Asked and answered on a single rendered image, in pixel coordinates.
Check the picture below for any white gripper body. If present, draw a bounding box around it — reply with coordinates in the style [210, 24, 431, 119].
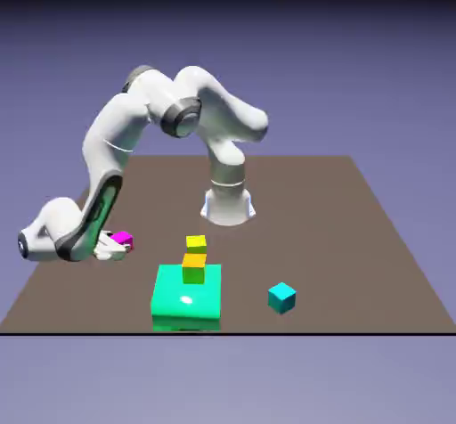
[93, 230, 132, 262]

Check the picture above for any small magenta cube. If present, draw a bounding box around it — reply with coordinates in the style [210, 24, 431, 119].
[109, 231, 135, 253]

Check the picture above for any small yellow cube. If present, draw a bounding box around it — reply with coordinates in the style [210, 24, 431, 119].
[185, 234, 208, 255]

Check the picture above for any small orange cube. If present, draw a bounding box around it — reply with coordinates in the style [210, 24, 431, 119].
[181, 252, 208, 285]

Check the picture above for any small cyan cube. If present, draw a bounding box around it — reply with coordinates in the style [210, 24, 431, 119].
[267, 281, 297, 315]

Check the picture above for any large green box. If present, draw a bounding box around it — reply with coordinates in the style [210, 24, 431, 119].
[150, 263, 223, 332]

